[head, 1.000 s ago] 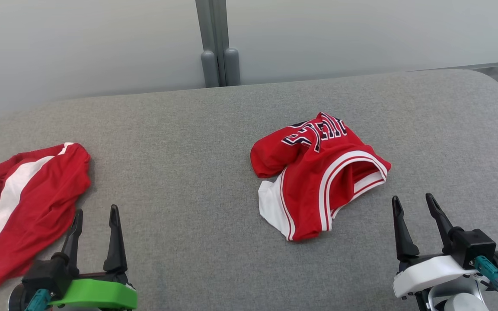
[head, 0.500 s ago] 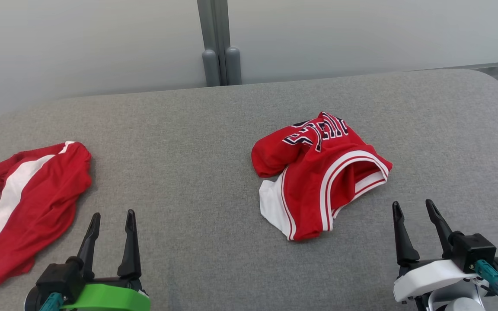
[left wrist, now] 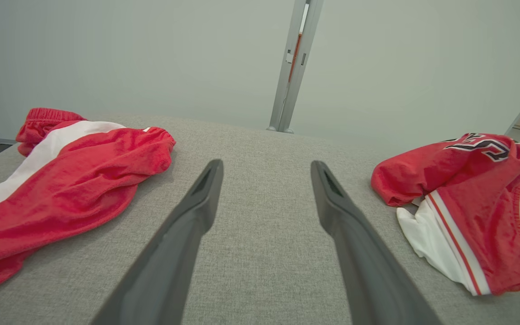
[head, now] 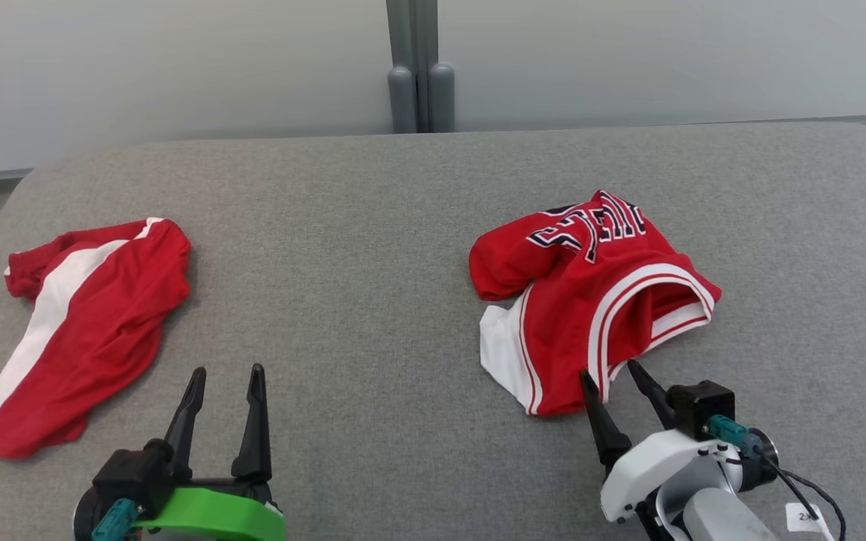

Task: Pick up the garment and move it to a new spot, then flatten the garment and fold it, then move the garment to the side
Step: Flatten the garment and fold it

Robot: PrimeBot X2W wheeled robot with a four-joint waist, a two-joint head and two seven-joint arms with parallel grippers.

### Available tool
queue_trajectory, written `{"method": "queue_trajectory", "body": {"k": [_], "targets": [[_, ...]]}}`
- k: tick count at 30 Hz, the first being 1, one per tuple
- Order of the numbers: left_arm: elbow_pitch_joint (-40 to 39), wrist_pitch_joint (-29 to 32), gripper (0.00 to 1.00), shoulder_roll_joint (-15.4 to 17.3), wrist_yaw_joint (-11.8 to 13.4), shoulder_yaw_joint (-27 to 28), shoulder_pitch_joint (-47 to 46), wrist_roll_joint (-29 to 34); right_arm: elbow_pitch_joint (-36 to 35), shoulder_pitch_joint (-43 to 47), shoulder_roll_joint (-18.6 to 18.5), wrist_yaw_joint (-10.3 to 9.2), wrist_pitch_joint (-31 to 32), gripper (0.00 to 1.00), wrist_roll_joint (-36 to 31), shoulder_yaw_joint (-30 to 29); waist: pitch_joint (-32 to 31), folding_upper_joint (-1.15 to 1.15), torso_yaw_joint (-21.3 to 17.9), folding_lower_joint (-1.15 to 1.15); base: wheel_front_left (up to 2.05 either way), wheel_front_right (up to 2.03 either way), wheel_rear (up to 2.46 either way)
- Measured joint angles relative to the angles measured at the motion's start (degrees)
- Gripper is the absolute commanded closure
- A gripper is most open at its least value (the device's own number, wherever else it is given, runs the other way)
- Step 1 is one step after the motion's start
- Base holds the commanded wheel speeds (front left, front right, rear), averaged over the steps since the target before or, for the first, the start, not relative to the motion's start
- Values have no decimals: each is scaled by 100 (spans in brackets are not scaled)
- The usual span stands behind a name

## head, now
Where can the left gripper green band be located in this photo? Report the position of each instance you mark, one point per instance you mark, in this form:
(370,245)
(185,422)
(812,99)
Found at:
(215,515)

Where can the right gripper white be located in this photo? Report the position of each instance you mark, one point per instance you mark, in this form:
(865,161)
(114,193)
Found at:
(651,466)

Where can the red jersey with lettering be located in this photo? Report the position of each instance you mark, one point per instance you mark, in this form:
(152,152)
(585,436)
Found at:
(568,300)

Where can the red shorts with white stripe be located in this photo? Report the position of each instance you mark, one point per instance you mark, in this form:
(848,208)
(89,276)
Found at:
(102,323)

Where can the right wrist teal connector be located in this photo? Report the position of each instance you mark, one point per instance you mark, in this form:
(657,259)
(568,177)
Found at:
(730,433)

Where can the wrist teal connector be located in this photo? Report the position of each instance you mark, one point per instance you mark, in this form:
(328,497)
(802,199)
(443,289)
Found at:
(730,433)
(113,522)

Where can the left wrist teal connector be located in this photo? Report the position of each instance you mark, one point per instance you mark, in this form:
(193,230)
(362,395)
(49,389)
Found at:
(113,522)

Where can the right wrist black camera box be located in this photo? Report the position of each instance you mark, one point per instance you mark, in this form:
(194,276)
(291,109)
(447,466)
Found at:
(700,406)

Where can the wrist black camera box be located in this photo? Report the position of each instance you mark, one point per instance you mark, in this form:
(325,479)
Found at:
(700,406)
(128,477)

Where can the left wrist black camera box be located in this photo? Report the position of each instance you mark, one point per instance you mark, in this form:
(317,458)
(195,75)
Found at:
(128,477)

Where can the grey post pair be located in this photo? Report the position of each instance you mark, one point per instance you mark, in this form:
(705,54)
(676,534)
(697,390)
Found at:
(403,98)

